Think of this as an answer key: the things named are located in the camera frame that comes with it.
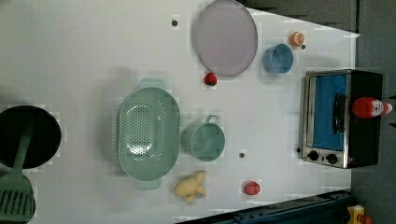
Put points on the black bowl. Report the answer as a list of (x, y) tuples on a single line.
[(45, 141)]

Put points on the yellow plush toy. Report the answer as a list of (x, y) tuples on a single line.
[(191, 186)]

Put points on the blue metal frame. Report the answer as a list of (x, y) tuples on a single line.
[(326, 208)]

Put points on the red plush ketchup bottle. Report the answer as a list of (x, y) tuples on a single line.
[(369, 107)]

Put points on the green colander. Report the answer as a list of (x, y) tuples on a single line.
[(148, 138)]

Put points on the green measuring cup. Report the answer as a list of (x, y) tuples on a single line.
[(204, 139)]

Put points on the lilac round plate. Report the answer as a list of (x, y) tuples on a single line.
[(226, 37)]

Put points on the red toy strawberry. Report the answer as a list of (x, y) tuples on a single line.
[(210, 79)]

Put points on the green slotted spatula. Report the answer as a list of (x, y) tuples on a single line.
[(17, 197)]

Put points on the blue cup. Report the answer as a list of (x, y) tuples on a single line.
[(278, 59)]

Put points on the orange toy slice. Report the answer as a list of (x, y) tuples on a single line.
[(297, 39)]

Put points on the pink red toy fruit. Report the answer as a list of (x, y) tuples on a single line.
[(252, 188)]

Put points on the silver black toaster oven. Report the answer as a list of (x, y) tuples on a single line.
[(332, 134)]

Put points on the yellow orange object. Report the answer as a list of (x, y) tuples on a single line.
[(357, 215)]

